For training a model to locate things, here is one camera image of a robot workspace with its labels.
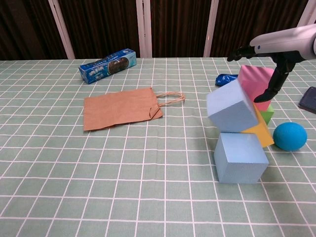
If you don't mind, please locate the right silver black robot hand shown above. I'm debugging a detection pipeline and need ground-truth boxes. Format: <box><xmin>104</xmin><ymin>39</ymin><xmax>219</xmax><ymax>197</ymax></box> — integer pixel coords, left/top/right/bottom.
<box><xmin>227</xmin><ymin>23</ymin><xmax>316</xmax><ymax>103</ymax></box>

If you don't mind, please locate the pink foam cube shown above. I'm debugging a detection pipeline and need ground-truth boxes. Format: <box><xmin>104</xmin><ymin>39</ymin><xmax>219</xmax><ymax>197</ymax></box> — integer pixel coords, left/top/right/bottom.
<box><xmin>238</xmin><ymin>65</ymin><xmax>275</xmax><ymax>112</ymax></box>

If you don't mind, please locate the notched light blue foam cube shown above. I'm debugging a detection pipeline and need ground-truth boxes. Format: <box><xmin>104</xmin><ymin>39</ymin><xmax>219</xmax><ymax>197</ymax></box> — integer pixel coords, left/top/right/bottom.
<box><xmin>206</xmin><ymin>79</ymin><xmax>259</xmax><ymax>133</ymax></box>

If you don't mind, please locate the yellow foam cube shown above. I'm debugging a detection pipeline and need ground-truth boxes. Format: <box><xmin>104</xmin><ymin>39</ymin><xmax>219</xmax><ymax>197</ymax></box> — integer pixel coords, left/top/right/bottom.
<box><xmin>240</xmin><ymin>106</ymin><xmax>275</xmax><ymax>148</ymax></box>

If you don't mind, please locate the dark blue wallet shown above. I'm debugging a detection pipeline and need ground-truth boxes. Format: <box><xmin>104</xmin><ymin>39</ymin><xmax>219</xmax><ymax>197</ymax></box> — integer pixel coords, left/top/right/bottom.
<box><xmin>298</xmin><ymin>86</ymin><xmax>316</xmax><ymax>115</ymax></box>

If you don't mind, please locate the blue snack wrapper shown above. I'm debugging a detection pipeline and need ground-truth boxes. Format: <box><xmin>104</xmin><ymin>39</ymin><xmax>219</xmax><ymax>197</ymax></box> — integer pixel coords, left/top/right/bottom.
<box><xmin>215</xmin><ymin>73</ymin><xmax>239</xmax><ymax>87</ymax></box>

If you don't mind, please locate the green foam cube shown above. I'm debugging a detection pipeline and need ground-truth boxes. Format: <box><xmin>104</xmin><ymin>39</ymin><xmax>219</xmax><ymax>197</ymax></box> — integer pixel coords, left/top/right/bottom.
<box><xmin>260</xmin><ymin>105</ymin><xmax>275</xmax><ymax>125</ymax></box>

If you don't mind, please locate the blue ball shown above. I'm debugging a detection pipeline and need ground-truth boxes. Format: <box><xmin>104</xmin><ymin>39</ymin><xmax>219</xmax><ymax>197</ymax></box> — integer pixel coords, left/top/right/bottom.
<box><xmin>273</xmin><ymin>122</ymin><xmax>308</xmax><ymax>152</ymax></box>

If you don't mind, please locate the blue cookie box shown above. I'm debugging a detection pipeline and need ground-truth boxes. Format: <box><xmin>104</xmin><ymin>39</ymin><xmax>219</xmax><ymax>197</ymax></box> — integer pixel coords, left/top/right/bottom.
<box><xmin>78</xmin><ymin>48</ymin><xmax>137</xmax><ymax>85</ymax></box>

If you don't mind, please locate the dark pleated curtain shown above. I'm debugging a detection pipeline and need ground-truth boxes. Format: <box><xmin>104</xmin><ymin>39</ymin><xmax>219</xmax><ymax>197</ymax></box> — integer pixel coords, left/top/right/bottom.
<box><xmin>0</xmin><ymin>0</ymin><xmax>316</xmax><ymax>61</ymax></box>

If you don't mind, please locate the brown paper bag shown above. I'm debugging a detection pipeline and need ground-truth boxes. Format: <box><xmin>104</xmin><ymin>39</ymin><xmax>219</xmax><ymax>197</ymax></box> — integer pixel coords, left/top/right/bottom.
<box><xmin>83</xmin><ymin>87</ymin><xmax>186</xmax><ymax>131</ymax></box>

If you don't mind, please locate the green checked tablecloth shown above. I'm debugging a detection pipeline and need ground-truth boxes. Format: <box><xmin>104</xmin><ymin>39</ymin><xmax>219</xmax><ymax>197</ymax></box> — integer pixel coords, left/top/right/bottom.
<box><xmin>0</xmin><ymin>56</ymin><xmax>316</xmax><ymax>237</ymax></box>

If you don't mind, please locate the white metal frame post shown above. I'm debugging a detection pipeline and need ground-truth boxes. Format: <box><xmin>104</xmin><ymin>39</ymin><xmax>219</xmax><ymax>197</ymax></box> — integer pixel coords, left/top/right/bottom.
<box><xmin>135</xmin><ymin>0</ymin><xmax>153</xmax><ymax>58</ymax></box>
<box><xmin>295</xmin><ymin>0</ymin><xmax>316</xmax><ymax>28</ymax></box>
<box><xmin>48</xmin><ymin>0</ymin><xmax>76</xmax><ymax>60</ymax></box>
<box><xmin>203</xmin><ymin>0</ymin><xmax>220</xmax><ymax>58</ymax></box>

